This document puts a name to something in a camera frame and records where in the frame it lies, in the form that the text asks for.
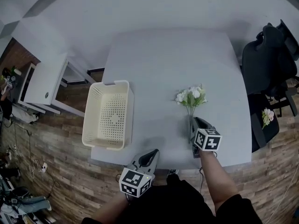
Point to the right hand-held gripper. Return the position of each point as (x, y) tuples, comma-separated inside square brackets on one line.
[(208, 140)]

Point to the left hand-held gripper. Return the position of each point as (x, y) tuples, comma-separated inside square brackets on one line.
[(135, 183)]

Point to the white artificial flowers bouquet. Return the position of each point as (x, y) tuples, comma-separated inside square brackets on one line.
[(192, 96)]

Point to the cream perforated plastic basket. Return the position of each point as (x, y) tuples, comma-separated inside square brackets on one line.
[(109, 115)]

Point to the person's right forearm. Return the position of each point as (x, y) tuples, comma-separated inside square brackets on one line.
[(217, 178)]

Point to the person's left forearm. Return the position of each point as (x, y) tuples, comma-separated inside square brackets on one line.
[(112, 207)]

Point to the person's shoe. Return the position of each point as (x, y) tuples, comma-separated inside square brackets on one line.
[(172, 171)]

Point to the person's black clothing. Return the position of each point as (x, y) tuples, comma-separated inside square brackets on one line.
[(172, 204)]

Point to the black office chair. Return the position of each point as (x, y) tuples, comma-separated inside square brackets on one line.
[(266, 62)]

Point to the white power strip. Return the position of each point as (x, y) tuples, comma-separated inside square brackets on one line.
[(43, 167)]

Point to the white side table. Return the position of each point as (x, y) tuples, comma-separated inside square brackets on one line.
[(46, 83)]

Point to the pile of clothes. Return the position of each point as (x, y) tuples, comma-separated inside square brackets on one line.
[(25, 204)]

